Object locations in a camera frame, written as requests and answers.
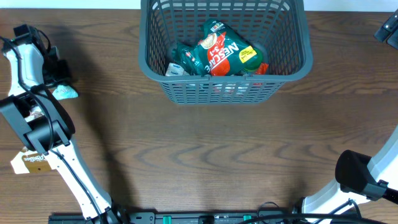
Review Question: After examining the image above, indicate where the light green tissue pack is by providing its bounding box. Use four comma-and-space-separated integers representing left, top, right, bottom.
52, 85, 78, 101

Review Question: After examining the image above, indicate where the clear bag of tissue packs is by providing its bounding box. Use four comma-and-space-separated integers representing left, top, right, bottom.
165, 63, 190, 77

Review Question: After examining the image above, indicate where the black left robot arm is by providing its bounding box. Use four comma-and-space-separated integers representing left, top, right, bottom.
1, 24, 121, 223

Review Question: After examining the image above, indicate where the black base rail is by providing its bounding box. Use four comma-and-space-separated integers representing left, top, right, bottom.
48, 210, 289, 224

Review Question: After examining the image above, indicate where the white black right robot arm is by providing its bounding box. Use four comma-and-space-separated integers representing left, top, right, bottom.
292, 129, 397, 223

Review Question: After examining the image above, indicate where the green lid jar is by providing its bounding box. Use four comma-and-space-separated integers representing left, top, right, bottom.
242, 57, 262, 73

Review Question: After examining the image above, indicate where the beige cookie bag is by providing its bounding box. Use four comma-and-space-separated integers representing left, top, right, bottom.
10, 105, 53, 175

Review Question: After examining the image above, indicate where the green Nescafe coffee bag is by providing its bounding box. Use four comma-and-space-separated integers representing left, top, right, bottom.
172, 17, 264, 77

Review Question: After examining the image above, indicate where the orange spaghetti packet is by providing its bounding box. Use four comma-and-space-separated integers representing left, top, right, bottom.
254, 63, 269, 75

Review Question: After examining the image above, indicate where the grey plastic basket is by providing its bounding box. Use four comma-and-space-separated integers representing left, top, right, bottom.
138, 0, 313, 105

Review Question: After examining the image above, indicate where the black cable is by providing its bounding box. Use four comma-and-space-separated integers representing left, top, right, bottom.
0, 35, 103, 224

